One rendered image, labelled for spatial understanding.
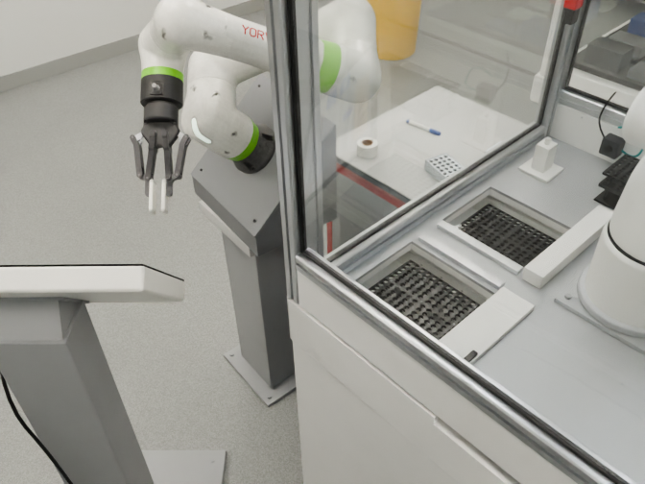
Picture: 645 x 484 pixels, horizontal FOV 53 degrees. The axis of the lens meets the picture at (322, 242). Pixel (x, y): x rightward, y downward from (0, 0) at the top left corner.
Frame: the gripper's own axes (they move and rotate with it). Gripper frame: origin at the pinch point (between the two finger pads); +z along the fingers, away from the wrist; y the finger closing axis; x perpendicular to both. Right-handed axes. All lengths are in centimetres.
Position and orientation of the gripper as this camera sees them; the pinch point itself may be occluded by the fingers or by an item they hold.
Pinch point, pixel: (158, 197)
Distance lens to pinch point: 143.7
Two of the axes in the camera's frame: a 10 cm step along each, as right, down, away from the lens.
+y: 10.0, -0.1, -0.2
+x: 0.2, 1.5, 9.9
